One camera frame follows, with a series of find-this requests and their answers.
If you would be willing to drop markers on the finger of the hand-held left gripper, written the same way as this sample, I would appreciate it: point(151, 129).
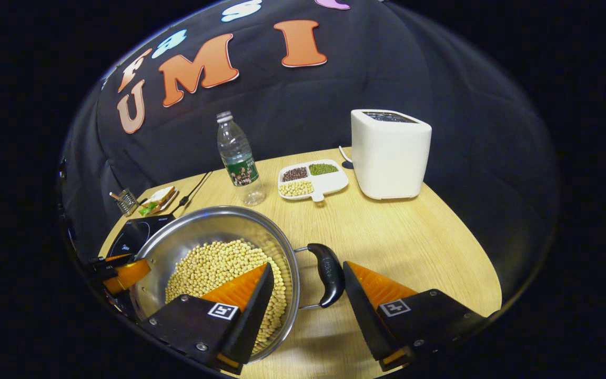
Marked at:
point(129, 273)

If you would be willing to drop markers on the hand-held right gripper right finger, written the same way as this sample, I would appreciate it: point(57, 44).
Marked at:
point(366, 316)

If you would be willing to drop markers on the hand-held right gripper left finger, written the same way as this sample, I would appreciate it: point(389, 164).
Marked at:
point(253, 321)

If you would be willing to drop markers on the black induction cooktop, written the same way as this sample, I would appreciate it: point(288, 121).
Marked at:
point(134, 234)

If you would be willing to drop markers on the pile of yellow soybeans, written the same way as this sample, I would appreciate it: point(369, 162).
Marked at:
point(208, 263)

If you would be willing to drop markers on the sandwich on plate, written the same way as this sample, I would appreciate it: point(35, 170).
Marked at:
point(160, 199)

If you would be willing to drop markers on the white divided bean tray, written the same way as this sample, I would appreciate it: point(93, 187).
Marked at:
point(329, 183)

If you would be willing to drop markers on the clear plastic water bottle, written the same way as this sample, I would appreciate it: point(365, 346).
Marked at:
point(237, 158)

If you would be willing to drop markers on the white toaster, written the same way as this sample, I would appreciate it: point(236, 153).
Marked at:
point(390, 158)

